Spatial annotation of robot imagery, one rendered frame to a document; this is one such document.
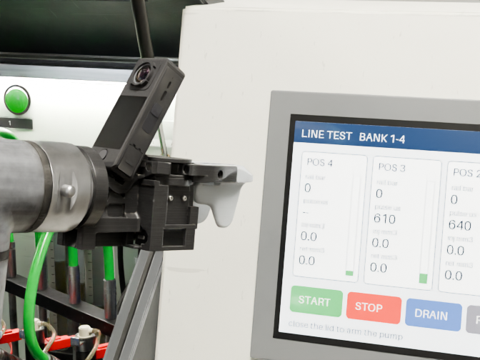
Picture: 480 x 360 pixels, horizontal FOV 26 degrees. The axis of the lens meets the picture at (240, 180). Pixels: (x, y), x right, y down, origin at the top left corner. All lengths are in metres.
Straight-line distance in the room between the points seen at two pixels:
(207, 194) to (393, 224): 0.41
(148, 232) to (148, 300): 0.49
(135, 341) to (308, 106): 0.38
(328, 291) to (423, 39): 0.34
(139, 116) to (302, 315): 0.52
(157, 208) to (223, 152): 0.48
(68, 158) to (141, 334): 0.56
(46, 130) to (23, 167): 0.93
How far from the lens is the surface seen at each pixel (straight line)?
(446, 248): 1.30
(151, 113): 0.90
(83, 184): 0.85
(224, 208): 0.97
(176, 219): 0.92
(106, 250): 1.50
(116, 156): 0.88
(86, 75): 1.66
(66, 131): 1.73
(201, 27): 1.40
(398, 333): 1.32
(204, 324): 1.39
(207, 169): 0.92
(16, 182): 0.81
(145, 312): 1.38
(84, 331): 1.46
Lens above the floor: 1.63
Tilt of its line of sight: 13 degrees down
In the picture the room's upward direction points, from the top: straight up
